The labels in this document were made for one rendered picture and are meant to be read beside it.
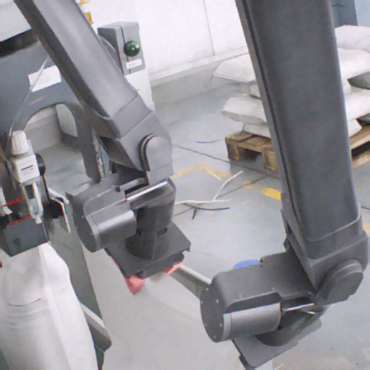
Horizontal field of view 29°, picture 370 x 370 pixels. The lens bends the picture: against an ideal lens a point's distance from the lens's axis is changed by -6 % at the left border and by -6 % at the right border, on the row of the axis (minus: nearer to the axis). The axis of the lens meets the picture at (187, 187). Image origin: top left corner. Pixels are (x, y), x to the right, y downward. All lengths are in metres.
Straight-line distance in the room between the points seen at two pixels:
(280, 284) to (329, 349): 1.92
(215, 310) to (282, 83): 0.27
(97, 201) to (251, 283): 0.28
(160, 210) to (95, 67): 0.19
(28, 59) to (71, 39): 0.37
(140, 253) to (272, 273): 0.33
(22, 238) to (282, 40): 0.85
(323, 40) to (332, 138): 0.09
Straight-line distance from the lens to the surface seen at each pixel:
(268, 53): 0.45
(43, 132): 5.55
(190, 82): 6.11
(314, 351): 2.58
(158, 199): 0.89
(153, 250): 0.95
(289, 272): 0.67
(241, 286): 0.65
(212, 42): 6.25
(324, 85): 0.48
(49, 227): 1.26
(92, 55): 0.84
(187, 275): 1.65
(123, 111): 0.85
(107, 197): 0.87
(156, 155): 0.86
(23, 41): 1.22
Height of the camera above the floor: 1.49
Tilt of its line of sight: 21 degrees down
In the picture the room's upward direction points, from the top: 11 degrees counter-clockwise
